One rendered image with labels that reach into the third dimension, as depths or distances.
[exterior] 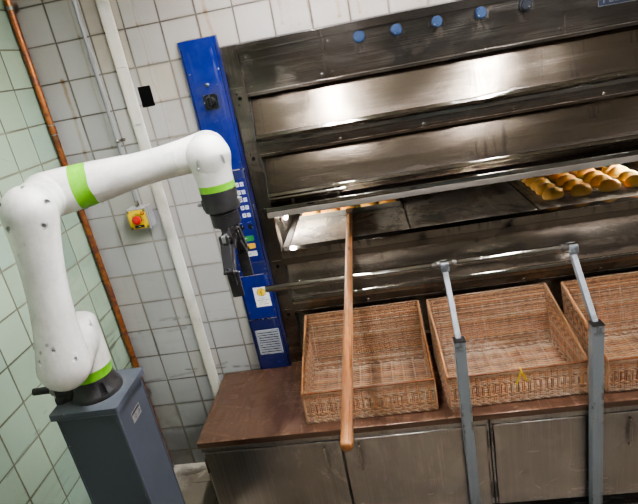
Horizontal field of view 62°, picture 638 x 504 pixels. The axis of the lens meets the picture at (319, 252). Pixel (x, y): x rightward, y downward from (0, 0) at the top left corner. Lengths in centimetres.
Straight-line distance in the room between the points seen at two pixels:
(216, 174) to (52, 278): 46
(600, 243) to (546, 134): 57
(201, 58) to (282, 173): 58
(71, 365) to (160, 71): 139
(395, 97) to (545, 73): 60
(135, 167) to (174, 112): 100
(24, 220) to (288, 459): 152
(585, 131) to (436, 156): 61
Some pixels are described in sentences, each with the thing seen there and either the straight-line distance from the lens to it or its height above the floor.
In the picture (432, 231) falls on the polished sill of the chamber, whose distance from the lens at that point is 245.
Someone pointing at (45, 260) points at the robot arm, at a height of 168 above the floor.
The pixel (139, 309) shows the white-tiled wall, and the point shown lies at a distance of 281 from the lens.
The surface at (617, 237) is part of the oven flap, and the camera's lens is 270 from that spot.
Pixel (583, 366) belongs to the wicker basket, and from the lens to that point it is 233.
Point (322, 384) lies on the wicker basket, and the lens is 253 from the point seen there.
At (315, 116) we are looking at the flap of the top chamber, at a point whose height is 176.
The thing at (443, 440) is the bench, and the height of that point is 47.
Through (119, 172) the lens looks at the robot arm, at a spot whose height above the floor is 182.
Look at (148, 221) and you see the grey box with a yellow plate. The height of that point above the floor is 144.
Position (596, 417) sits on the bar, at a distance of 233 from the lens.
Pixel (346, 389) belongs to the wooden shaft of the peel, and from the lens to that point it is 140.
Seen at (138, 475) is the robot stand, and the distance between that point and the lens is 178.
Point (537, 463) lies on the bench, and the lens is 249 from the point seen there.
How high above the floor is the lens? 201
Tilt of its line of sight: 20 degrees down
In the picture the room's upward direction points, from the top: 11 degrees counter-clockwise
